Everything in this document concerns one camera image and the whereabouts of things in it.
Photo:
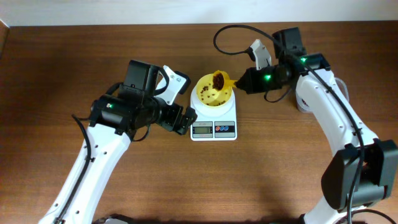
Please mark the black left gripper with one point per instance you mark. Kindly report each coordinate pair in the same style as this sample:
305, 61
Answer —
179, 119

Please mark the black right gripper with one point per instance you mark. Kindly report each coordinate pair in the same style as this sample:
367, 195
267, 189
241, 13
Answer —
249, 81

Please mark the yellow plastic scoop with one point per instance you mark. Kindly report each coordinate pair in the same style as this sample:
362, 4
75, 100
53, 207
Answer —
228, 83

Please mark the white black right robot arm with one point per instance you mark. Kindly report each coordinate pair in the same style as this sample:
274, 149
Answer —
363, 167

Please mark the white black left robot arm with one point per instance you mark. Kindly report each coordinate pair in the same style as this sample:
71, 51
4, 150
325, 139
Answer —
145, 97

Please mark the white digital kitchen scale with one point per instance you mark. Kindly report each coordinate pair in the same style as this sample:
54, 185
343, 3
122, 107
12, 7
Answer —
213, 123

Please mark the yellow plastic bowl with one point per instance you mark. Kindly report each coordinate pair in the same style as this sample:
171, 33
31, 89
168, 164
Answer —
207, 80

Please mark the red beans in bowl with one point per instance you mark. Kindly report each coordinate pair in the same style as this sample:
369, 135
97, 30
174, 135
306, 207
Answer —
211, 97

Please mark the red azuki beans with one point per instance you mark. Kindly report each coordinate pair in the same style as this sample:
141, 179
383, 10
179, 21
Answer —
218, 81

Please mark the clear plastic food container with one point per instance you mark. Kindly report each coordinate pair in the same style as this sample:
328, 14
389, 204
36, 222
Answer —
304, 108

